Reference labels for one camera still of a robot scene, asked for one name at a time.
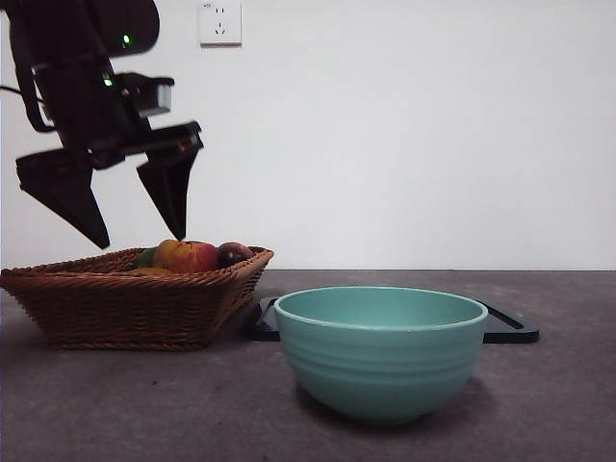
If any teal ribbed bowl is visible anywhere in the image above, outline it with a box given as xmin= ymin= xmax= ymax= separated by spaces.
xmin=272 ymin=286 xmax=490 ymax=428

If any red yellow apple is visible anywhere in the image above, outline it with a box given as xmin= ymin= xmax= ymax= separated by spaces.
xmin=152 ymin=239 xmax=220 ymax=274

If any green avocado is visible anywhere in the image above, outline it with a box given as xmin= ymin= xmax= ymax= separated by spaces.
xmin=132 ymin=246 xmax=160 ymax=270

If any dark red plum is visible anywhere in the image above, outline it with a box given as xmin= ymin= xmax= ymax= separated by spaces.
xmin=216 ymin=242 xmax=255 ymax=270

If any brown wicker basket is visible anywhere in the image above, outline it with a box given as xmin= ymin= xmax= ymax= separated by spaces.
xmin=0 ymin=245 xmax=275 ymax=351

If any dark green rectangular tray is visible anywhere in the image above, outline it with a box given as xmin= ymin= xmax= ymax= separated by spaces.
xmin=247 ymin=295 xmax=540 ymax=346

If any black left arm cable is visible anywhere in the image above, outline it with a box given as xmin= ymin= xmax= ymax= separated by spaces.
xmin=0 ymin=64 xmax=57 ymax=135

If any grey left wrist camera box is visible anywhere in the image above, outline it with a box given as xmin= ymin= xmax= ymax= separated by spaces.
xmin=117 ymin=71 xmax=175 ymax=117

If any white wall socket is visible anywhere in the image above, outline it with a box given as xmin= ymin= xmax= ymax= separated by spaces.
xmin=199 ymin=0 xmax=244 ymax=48

